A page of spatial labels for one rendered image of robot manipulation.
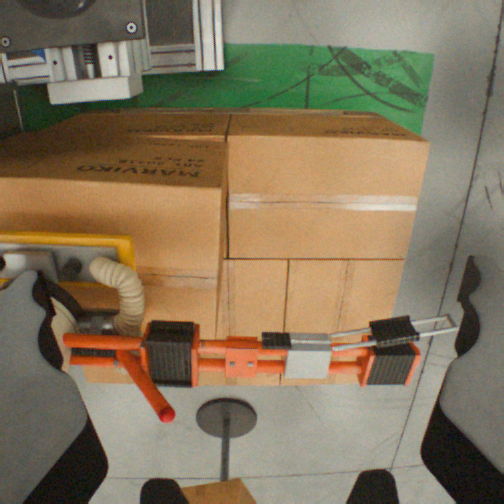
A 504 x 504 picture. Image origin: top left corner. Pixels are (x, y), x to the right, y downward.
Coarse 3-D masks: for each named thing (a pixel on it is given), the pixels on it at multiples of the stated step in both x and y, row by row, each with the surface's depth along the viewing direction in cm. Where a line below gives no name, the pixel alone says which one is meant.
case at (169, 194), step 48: (0, 144) 90; (48, 144) 92; (96, 144) 94; (144, 144) 97; (192, 144) 101; (0, 192) 70; (48, 192) 71; (96, 192) 71; (144, 192) 71; (192, 192) 72; (144, 240) 76; (192, 240) 77; (96, 288) 82; (144, 288) 82; (192, 288) 82
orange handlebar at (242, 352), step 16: (64, 336) 57; (80, 336) 57; (96, 336) 58; (112, 336) 58; (128, 336) 58; (240, 336) 60; (208, 352) 58; (224, 352) 58; (240, 352) 58; (256, 352) 58; (272, 352) 59; (336, 352) 59; (352, 352) 59; (208, 368) 60; (224, 368) 60; (240, 368) 60; (256, 368) 60; (272, 368) 61; (336, 368) 61; (352, 368) 61
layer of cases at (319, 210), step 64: (64, 128) 116; (128, 128) 114; (192, 128) 114; (256, 128) 115; (320, 128) 118; (384, 128) 122; (256, 192) 114; (320, 192) 115; (384, 192) 115; (256, 256) 125; (320, 256) 125; (384, 256) 126; (256, 320) 137; (320, 320) 138; (256, 384) 154; (320, 384) 155
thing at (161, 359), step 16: (160, 320) 59; (144, 336) 57; (160, 336) 56; (176, 336) 56; (192, 336) 58; (144, 352) 56; (160, 352) 57; (176, 352) 57; (192, 352) 56; (144, 368) 57; (160, 368) 59; (176, 368) 59; (192, 368) 57; (160, 384) 60; (176, 384) 60; (192, 384) 59
